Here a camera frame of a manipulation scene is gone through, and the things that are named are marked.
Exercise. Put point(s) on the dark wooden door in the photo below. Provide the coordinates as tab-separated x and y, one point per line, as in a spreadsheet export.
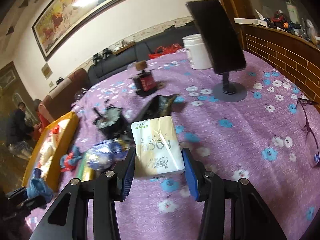
10	85

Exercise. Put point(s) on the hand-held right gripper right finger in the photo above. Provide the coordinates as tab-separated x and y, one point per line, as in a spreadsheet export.
191	177

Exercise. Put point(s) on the small black gadget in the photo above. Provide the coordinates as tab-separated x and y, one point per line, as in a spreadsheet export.
106	53
96	58

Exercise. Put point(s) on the blue and white plastic bag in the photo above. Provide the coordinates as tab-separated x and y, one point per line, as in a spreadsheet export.
105	152

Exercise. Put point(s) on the cream tissue pack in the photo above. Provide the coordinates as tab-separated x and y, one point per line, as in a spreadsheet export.
156	150

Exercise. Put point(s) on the cream cloth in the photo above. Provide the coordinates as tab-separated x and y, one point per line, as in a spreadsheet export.
47	155

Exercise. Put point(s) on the grey phone stand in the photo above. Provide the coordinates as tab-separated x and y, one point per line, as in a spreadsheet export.
230	93

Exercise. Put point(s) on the small black red-label device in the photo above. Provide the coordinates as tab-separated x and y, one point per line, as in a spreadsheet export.
146	81

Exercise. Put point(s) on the red and blue soft bundle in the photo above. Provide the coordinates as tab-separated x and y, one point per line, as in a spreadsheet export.
71	160

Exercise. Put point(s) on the blue knitted cloth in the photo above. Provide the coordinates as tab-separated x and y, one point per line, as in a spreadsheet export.
38	186

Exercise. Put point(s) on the yellow-rimmed cardboard box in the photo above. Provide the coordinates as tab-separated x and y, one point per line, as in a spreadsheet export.
63	140

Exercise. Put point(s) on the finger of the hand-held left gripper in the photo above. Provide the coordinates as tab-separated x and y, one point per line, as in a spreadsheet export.
17	193
36	203

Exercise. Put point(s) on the yellow wall notice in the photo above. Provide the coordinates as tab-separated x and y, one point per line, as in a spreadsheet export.
46	70

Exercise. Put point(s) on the black foil packet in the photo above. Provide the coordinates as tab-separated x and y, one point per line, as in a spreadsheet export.
160	105

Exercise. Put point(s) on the framed horse painting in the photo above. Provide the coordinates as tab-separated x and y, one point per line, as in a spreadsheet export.
75	12

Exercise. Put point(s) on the wooden tray with trinkets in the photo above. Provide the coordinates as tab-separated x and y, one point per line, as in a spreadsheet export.
125	47

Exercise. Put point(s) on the white plastic jar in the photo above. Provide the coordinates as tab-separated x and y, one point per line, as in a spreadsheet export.
197	55

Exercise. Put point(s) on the multicoloured sponge pack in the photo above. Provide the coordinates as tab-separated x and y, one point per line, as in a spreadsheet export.
86	171

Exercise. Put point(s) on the crinkled clear bag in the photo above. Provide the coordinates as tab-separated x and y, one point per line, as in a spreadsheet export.
81	92

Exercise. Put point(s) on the purple floral tablecloth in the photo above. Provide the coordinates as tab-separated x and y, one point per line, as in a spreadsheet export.
250	140

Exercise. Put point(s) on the brown armchair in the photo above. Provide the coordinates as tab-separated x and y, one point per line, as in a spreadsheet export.
70	90

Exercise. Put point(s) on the black sofa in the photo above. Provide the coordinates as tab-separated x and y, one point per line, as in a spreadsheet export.
120	60

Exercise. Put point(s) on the black smartphone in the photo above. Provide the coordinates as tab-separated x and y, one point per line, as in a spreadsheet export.
217	37

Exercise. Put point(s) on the red plastic bag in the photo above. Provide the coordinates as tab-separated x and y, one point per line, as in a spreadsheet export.
165	51

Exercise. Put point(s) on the purple-framed eyeglasses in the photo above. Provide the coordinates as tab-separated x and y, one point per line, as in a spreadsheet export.
305	101

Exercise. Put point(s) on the white flat box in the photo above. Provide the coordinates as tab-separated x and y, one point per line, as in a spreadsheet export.
250	21

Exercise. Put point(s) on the wooden counter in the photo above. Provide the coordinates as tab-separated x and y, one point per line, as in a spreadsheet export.
280	52

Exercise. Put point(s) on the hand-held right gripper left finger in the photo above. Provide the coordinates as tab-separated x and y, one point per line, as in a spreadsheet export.
127	177

